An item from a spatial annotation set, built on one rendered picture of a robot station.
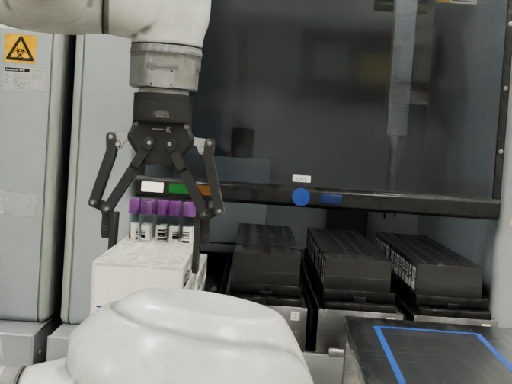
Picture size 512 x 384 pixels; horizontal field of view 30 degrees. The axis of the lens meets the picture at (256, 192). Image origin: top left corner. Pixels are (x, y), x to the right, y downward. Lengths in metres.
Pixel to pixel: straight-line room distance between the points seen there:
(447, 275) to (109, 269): 0.73
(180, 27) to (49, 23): 0.16
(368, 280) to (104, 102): 0.53
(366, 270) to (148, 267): 0.63
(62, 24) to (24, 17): 0.04
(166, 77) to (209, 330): 0.71
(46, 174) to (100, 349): 1.15
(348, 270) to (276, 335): 1.09
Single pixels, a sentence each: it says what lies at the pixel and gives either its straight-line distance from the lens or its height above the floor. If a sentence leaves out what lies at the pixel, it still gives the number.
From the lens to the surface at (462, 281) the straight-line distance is 1.64.
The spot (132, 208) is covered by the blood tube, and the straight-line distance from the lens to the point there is 1.31.
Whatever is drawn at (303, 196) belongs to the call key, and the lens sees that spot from 1.57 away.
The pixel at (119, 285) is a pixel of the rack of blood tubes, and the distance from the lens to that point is 1.06.
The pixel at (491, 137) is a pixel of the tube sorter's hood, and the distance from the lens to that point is 1.63.
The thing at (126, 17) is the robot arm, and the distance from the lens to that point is 1.19.
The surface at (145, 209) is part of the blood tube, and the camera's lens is 1.30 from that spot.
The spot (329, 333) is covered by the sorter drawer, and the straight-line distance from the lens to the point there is 1.54.
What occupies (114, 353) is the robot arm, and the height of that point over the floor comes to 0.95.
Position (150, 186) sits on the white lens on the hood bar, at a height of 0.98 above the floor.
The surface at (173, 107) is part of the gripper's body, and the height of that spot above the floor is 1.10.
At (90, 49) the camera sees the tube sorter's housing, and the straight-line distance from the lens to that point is 1.63.
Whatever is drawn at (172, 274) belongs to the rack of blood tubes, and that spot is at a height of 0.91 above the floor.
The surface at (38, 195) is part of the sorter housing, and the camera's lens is 1.64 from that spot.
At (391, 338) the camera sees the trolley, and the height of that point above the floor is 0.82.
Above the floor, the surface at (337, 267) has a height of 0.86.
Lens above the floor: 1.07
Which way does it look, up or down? 3 degrees down
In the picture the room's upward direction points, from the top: 4 degrees clockwise
